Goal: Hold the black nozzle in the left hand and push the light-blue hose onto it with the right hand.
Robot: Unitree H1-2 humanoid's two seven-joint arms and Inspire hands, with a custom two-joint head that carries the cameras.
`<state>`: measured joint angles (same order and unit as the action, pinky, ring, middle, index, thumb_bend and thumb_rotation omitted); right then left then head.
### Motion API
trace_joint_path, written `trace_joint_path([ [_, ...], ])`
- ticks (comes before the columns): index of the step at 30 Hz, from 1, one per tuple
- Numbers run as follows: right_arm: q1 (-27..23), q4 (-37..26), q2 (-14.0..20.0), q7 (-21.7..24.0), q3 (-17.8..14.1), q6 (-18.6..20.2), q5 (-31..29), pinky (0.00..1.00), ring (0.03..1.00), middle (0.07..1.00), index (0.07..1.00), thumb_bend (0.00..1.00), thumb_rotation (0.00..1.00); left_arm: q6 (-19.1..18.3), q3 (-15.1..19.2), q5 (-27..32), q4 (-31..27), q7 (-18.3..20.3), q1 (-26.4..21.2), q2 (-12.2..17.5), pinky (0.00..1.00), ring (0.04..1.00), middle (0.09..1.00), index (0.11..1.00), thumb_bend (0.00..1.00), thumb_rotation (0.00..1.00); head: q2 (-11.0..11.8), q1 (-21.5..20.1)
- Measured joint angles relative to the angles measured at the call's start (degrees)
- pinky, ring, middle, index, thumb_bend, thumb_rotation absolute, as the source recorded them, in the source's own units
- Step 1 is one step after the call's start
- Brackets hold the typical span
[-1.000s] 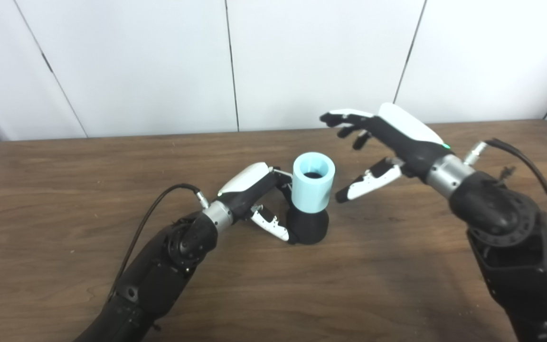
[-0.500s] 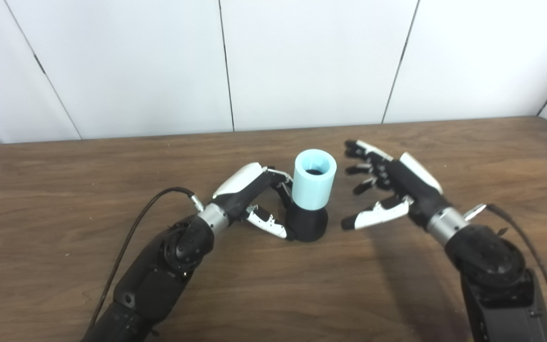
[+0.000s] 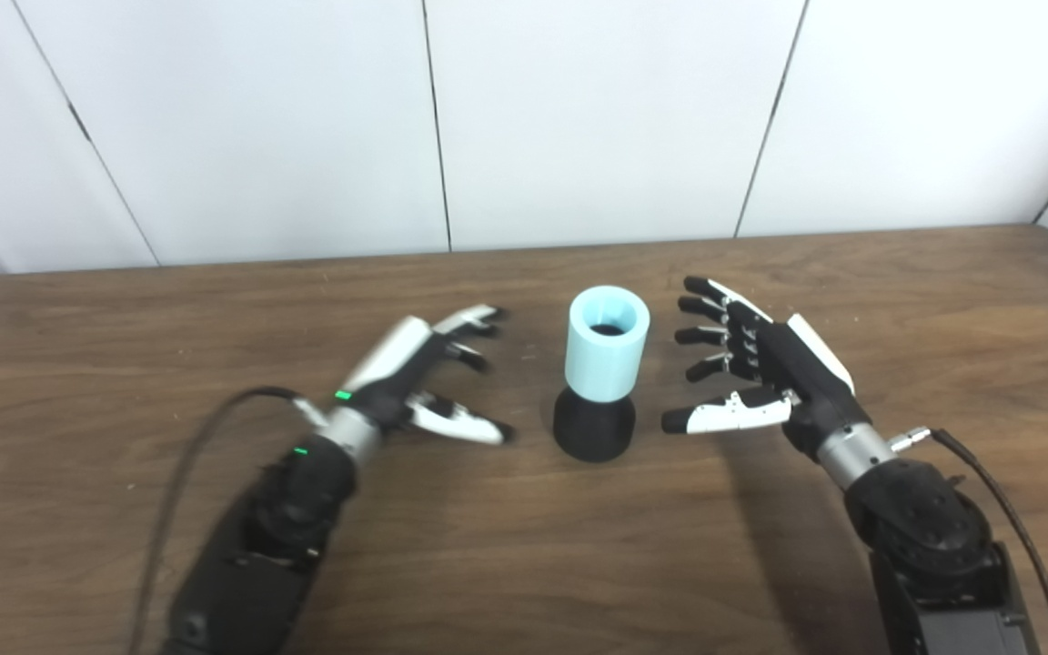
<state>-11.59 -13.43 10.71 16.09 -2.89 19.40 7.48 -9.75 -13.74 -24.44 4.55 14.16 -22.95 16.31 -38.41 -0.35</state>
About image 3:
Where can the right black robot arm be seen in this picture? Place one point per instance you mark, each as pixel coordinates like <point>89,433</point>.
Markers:
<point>924,537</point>

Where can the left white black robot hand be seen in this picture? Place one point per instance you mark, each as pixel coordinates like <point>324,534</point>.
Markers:
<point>397,373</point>

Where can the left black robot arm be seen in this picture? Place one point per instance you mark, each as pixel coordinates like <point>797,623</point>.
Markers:
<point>269,546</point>

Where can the black flared nozzle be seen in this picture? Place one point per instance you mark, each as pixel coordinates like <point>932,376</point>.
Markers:
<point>592,432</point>

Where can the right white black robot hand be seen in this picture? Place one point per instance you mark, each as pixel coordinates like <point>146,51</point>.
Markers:
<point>806,382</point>

